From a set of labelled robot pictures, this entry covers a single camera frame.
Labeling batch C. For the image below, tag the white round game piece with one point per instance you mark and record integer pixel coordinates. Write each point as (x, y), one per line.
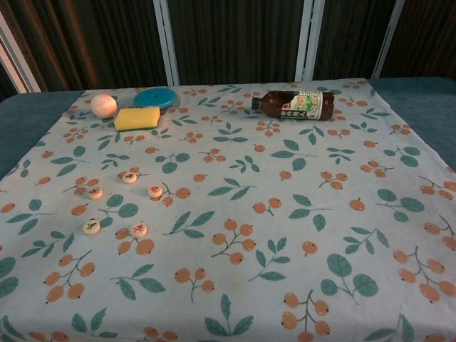
(90, 227)
(129, 177)
(95, 192)
(155, 191)
(138, 229)

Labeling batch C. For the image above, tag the floral leaf fruit tablecloth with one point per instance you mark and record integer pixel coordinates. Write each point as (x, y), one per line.
(228, 213)

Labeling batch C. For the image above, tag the brown drink bottle green label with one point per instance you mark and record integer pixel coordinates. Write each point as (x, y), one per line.
(274, 103)

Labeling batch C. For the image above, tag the blue round lidded container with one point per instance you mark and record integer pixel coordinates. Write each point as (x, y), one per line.
(156, 97)

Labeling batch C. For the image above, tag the yellow sponge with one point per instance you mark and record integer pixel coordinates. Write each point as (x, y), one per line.
(137, 119)

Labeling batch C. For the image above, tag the white pinkish ball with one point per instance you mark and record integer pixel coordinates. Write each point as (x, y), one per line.
(103, 105)

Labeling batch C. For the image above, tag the white partition frame post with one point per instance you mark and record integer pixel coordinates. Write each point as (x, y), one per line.
(388, 39)
(26, 80)
(167, 53)
(308, 42)

